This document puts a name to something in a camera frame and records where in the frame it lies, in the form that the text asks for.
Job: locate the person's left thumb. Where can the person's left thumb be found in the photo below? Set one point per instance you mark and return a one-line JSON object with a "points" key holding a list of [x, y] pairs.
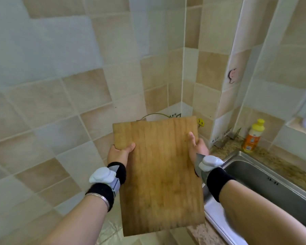
{"points": [[128, 148]]}

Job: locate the white wrist tracker, black band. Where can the white wrist tracker, black band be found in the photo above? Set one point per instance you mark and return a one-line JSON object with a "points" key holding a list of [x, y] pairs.
{"points": [[108, 179], [211, 173]]}

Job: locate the person's left forearm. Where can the person's left forearm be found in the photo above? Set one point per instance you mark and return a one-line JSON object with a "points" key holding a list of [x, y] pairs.
{"points": [[79, 221]]}

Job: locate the orange dish soap bottle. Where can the orange dish soap bottle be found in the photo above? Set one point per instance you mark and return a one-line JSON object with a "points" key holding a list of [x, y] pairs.
{"points": [[253, 136]]}

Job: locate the person's right forearm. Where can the person's right forearm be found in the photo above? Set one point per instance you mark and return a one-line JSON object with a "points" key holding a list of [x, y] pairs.
{"points": [[260, 214]]}

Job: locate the pink pig wall hook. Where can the pink pig wall hook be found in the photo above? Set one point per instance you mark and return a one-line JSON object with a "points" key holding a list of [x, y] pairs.
{"points": [[233, 74]]}

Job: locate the stainless steel sink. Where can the stainless steel sink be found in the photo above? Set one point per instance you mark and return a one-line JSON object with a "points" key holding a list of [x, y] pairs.
{"points": [[265, 186]]}

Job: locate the person's right thumb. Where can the person's right thumb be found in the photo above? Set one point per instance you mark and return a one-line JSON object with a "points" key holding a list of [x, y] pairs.
{"points": [[192, 140]]}

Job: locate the person's left hand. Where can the person's left hand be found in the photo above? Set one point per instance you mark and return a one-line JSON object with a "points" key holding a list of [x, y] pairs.
{"points": [[117, 155]]}

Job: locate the wooden cutting board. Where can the wooden cutting board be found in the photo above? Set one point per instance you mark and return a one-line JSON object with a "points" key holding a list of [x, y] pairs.
{"points": [[158, 176]]}

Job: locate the person's right hand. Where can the person's right hand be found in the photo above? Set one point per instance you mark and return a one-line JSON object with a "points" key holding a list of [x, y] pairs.
{"points": [[197, 150]]}

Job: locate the yellow smiley wall hook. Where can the yellow smiley wall hook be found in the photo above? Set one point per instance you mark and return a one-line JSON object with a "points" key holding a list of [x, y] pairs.
{"points": [[200, 122]]}

